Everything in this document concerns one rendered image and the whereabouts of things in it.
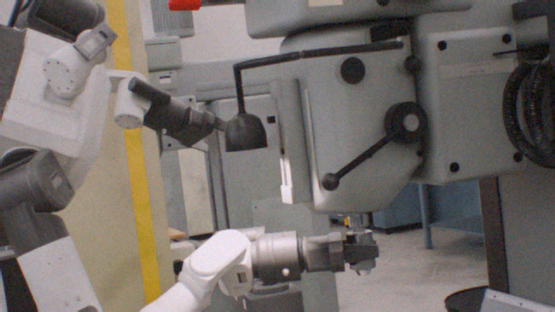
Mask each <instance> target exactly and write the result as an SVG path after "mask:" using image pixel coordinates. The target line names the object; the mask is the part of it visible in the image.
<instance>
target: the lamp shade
mask: <svg viewBox="0 0 555 312"><path fill-rule="evenodd" d="M223 137H224V146H225V152H237V151H247V150H253V149H259V148H266V147H268V141H267V132H266V129H265V127H264V126H263V124H262V122H261V120H260V118H259V117H258V116H257V115H255V114H253V113H248V112H245V113H237V114H234V115H233V116H232V117H231V118H230V119H229V120H228V121H227V122H226V123H225V130H224V134H223Z"/></svg>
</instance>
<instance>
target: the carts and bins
mask: <svg viewBox="0 0 555 312"><path fill-rule="evenodd" d="M486 289H489V287H488V285H483V286H477V287H472V288H468V289H462V290H458V291H456V293H455V292H454V293H453V294H452V295H449V296H447V297H446V298H445V300H444V305H445V309H446V311H447V312H480V310H481V307H482V303H483V300H484V297H485V294H486Z"/></svg>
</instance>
